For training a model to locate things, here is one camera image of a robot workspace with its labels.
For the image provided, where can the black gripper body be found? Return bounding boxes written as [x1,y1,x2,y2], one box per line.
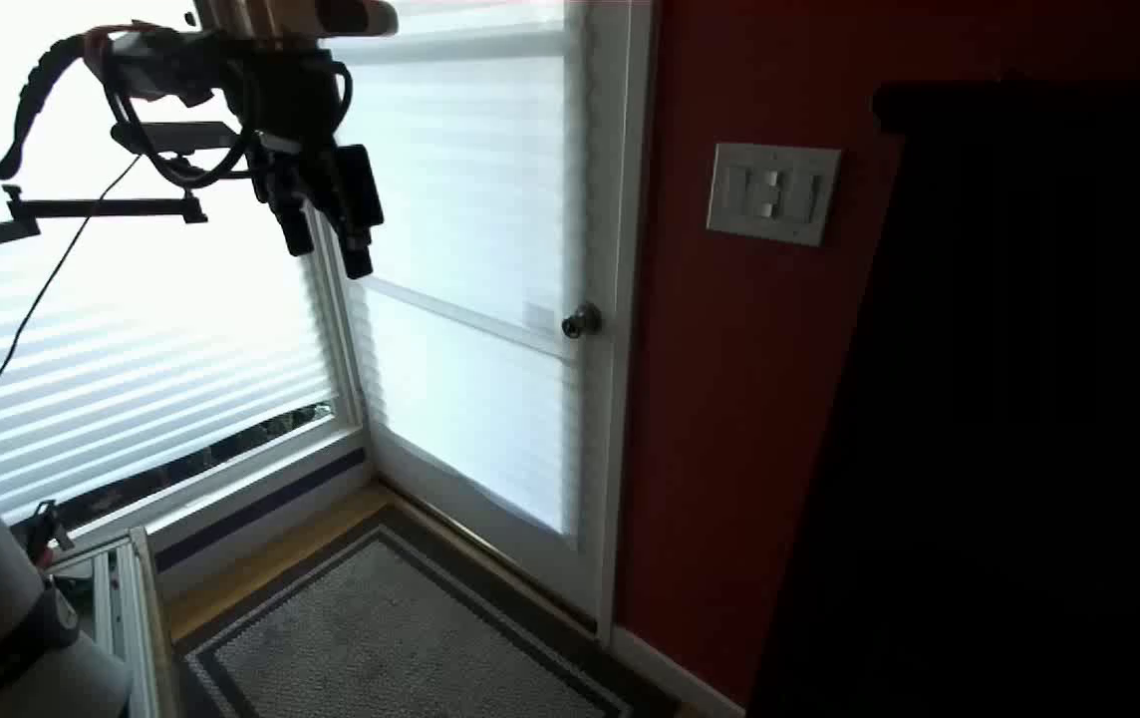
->
[224,35,355,192]

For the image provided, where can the white toggle switch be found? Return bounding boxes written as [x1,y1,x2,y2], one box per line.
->
[798,169,830,226]
[751,165,783,223]

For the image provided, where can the white glass door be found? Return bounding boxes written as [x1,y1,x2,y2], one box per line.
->
[316,0,660,642]

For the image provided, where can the white window blinds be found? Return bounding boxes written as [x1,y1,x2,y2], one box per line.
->
[0,0,342,528]

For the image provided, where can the dark round door knob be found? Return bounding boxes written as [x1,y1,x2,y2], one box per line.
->
[559,299,607,343]

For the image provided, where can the grey rug with dark border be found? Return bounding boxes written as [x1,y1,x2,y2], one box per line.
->
[172,501,681,718]

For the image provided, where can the white baseboard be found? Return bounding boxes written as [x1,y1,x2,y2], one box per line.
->
[611,624,750,718]

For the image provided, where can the dark wooden cabinet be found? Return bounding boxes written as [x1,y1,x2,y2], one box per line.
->
[743,77,1140,718]

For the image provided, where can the black exterior camera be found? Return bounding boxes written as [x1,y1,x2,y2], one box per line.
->
[107,114,243,154]

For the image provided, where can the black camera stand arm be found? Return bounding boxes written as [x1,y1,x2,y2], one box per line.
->
[0,182,211,262]

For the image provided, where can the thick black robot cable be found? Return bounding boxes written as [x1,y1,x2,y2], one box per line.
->
[0,0,134,215]

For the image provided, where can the thin black camera cable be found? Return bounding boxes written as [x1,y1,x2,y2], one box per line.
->
[0,153,148,459]

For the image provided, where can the white light switch plate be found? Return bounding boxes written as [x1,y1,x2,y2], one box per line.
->
[702,138,843,251]

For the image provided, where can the aluminium frame table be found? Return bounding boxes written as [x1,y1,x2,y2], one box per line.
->
[45,521,181,718]

